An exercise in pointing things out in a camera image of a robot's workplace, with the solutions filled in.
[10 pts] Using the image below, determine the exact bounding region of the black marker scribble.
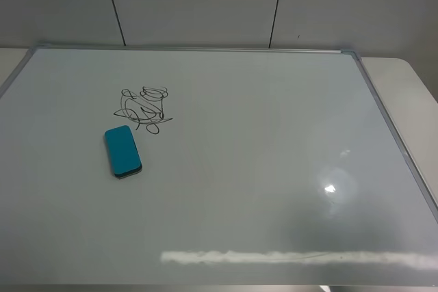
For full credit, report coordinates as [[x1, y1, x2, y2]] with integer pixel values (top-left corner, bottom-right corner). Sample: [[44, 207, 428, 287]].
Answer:
[[114, 86, 172, 135]]

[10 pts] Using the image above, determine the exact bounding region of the blue felt whiteboard eraser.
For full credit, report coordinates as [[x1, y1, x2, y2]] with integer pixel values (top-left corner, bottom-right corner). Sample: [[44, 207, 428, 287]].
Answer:
[[104, 125, 142, 179]]

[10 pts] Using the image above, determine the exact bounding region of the white whiteboard with aluminium frame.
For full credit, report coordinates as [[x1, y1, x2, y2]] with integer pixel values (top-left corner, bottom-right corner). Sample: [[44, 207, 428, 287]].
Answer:
[[1, 47, 437, 287]]

